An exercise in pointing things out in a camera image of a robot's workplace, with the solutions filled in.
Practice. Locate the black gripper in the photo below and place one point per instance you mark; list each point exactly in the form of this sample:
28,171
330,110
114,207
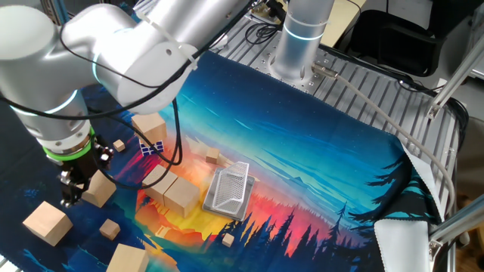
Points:
84,166

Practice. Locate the large wooden cube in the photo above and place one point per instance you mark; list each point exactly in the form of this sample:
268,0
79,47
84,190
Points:
126,260
47,224
100,189
149,126
159,181
182,197

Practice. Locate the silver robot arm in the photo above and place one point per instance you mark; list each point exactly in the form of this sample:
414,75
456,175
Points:
151,45

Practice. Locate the small wooden cube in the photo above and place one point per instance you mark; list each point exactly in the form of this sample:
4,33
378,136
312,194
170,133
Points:
228,240
110,229
212,155
119,146

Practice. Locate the Rubik's cube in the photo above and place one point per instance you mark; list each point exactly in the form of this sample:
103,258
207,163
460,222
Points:
151,148

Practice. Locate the silver metal mesh holder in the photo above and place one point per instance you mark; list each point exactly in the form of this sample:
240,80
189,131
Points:
228,190

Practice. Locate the colourful forest print cloth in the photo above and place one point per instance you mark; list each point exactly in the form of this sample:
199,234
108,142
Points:
302,151

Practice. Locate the black case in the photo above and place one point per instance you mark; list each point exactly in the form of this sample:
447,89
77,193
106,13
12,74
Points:
397,45

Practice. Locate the blue post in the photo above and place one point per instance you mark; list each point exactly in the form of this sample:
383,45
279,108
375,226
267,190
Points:
62,11

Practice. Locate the aluminium frame strut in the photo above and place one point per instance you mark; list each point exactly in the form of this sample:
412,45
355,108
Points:
453,84
461,223

